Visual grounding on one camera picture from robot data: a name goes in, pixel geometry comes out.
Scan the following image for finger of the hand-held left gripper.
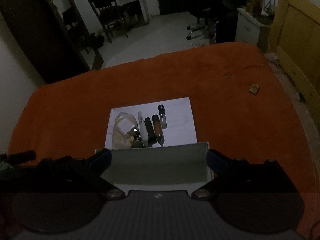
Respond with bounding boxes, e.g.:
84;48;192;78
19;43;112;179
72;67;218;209
0;150;36;163

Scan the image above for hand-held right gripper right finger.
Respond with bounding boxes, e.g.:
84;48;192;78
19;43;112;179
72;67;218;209
191;148;301;201

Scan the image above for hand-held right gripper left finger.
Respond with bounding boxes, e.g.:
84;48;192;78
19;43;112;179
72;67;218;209
25;148;126;200

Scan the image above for clear plastic bag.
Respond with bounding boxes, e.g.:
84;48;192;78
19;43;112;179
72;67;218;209
112;112;140;149

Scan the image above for white remote control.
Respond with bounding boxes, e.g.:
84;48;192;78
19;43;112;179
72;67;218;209
137;111;151;141

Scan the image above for white cardboard box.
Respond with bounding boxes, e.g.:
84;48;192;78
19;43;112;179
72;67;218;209
94;142;216;191

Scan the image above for white flat board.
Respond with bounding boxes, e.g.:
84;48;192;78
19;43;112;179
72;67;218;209
104;97;198;149

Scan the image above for black rectangular device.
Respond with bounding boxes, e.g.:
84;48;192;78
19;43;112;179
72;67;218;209
144;117;157;146

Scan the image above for orange blanket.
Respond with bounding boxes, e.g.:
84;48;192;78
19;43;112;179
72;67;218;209
7;42;312;195

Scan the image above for amber tube with black cap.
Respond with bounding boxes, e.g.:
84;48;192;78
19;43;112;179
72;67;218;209
151;114;165;147

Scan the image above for clear tube with black cap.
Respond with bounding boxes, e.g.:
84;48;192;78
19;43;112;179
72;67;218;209
157;104;168;130

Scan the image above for dark wooden wardrobe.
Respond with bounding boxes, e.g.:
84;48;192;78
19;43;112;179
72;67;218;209
0;0;92;84

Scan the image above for white side table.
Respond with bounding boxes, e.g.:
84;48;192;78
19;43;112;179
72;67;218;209
235;7;272;49

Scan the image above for yellow wooden bed headboard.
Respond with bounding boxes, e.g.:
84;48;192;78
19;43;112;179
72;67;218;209
269;0;320;110

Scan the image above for black office chair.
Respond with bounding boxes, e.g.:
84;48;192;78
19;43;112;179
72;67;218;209
185;0;227;40

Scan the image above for dark wooden chair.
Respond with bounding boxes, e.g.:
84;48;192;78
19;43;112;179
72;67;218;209
87;0;129;43

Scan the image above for white fireplace-like cabinet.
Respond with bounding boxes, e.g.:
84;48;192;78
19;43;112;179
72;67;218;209
115;0;151;27

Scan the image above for amber bottles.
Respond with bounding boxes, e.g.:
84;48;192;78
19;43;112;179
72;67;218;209
246;0;262;17

